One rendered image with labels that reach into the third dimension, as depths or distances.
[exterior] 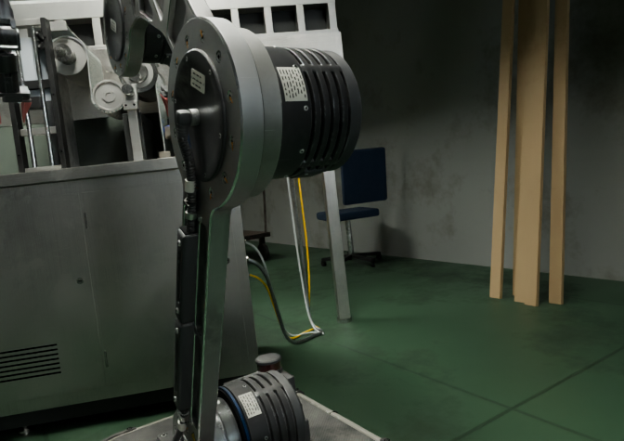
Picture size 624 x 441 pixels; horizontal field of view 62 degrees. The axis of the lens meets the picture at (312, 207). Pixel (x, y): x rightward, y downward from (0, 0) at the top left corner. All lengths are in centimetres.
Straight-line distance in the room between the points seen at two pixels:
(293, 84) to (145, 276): 133
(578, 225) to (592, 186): 25
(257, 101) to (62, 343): 153
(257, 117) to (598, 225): 292
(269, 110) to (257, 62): 6
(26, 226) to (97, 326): 41
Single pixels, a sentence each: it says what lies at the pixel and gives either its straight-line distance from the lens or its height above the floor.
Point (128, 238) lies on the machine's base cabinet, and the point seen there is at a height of 64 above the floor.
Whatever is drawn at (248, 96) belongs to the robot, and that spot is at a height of 89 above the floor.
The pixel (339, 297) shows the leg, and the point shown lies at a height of 14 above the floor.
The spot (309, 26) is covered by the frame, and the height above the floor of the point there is 149.
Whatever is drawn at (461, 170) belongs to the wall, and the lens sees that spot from 387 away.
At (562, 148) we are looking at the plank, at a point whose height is 77.
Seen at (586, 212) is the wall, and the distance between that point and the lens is 339.
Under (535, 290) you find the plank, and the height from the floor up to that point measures 8.
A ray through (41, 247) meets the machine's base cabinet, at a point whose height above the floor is 65.
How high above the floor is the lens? 80
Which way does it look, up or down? 4 degrees down
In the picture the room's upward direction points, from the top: 7 degrees counter-clockwise
